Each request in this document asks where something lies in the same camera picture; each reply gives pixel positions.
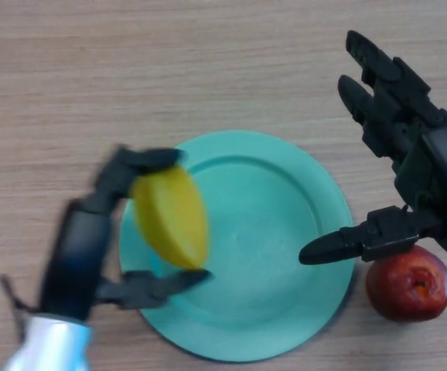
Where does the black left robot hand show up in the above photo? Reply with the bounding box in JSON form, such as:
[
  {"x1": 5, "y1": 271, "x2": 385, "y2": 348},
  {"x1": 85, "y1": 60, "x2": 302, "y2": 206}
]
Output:
[{"x1": 39, "y1": 145, "x2": 213, "y2": 322}]

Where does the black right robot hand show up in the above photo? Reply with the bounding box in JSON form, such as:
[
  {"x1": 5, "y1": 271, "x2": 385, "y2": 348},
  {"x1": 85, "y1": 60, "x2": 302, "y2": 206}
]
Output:
[{"x1": 299, "y1": 29, "x2": 447, "y2": 266}]

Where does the yellow starfruit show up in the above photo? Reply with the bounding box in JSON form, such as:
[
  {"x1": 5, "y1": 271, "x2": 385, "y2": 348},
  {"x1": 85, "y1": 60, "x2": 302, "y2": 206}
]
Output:
[{"x1": 132, "y1": 166, "x2": 210, "y2": 271}]

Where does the green round plate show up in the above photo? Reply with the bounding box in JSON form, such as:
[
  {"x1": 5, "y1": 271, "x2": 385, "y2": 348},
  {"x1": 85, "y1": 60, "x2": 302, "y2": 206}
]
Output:
[{"x1": 118, "y1": 130, "x2": 355, "y2": 363}]

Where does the red apple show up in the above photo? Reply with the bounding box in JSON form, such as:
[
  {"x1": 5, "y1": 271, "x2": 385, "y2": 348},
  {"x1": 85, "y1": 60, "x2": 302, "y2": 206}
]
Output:
[{"x1": 365, "y1": 246, "x2": 447, "y2": 322}]

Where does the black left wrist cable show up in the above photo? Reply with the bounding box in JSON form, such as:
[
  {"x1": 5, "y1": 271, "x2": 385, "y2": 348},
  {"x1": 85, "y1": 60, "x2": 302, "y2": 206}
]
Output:
[{"x1": 0, "y1": 273, "x2": 36, "y2": 338}]

